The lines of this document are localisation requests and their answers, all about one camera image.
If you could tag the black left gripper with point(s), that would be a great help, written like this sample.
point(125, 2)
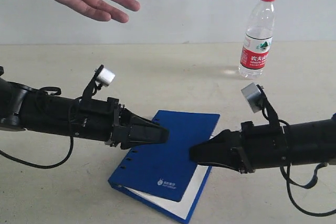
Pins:
point(110, 122)

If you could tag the clear plastic water bottle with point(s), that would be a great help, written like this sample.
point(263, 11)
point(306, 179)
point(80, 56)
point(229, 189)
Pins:
point(257, 40)

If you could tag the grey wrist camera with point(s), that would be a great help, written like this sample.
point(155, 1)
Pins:
point(258, 101)
point(101, 78)

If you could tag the blue ring binder notebook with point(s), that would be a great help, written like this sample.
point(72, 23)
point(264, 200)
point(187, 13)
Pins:
point(162, 176)

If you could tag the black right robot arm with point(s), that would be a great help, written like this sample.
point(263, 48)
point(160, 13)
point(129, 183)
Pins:
point(310, 142)

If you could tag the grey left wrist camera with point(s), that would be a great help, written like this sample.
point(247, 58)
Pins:
point(101, 78)

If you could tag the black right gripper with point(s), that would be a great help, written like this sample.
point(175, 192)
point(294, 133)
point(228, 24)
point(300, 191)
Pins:
point(251, 148)

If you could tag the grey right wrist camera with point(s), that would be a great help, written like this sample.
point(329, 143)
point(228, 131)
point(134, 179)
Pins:
point(258, 101)

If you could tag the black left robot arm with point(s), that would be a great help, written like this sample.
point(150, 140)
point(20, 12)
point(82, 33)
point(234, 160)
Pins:
point(44, 110)

